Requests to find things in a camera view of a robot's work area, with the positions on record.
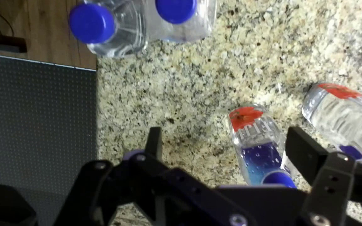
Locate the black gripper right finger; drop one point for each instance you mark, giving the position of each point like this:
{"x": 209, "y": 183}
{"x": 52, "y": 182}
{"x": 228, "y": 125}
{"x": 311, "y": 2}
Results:
{"x": 332, "y": 179}

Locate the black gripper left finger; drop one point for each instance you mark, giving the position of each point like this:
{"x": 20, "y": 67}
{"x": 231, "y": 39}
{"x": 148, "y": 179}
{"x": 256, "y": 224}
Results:
{"x": 148, "y": 188}

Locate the blue-capped water bottle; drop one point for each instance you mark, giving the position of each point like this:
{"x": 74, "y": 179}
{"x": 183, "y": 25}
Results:
{"x": 177, "y": 8}
{"x": 255, "y": 142}
{"x": 91, "y": 22}
{"x": 345, "y": 116}

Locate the dark grey mesh panel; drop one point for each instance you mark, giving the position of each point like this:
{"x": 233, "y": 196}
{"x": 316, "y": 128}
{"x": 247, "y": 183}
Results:
{"x": 35, "y": 125}

